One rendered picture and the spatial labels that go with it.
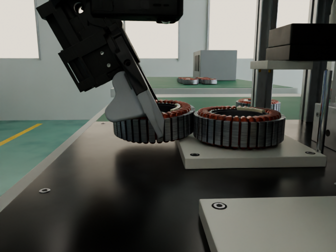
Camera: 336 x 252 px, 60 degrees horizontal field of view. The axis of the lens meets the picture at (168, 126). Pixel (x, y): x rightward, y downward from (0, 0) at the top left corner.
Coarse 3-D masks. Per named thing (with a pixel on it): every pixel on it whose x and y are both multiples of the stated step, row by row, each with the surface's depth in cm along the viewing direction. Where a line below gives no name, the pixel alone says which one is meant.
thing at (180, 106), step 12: (168, 108) 42; (180, 108) 37; (192, 108) 39; (132, 120) 35; (144, 120) 34; (168, 120) 35; (180, 120) 35; (192, 120) 38; (120, 132) 36; (132, 132) 35; (144, 132) 35; (168, 132) 35; (180, 132) 36
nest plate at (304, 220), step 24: (216, 216) 18; (240, 216) 18; (264, 216) 18; (288, 216) 18; (312, 216) 18; (216, 240) 16; (240, 240) 16; (264, 240) 16; (288, 240) 16; (312, 240) 16
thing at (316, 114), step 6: (318, 108) 40; (330, 108) 37; (318, 114) 40; (330, 114) 37; (330, 120) 37; (330, 126) 37; (312, 132) 41; (330, 132) 37; (312, 138) 42; (330, 138) 37; (324, 144) 39; (330, 144) 37
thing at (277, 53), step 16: (272, 32) 37; (288, 32) 32; (304, 32) 32; (320, 32) 32; (272, 48) 37; (288, 48) 32; (304, 48) 32; (320, 48) 32; (256, 64) 36; (272, 64) 33; (288, 64) 33; (304, 64) 33
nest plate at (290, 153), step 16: (192, 144) 35; (208, 144) 35; (288, 144) 35; (192, 160) 30; (208, 160) 30; (224, 160) 30; (240, 160) 30; (256, 160) 30; (272, 160) 30; (288, 160) 30; (304, 160) 30; (320, 160) 31
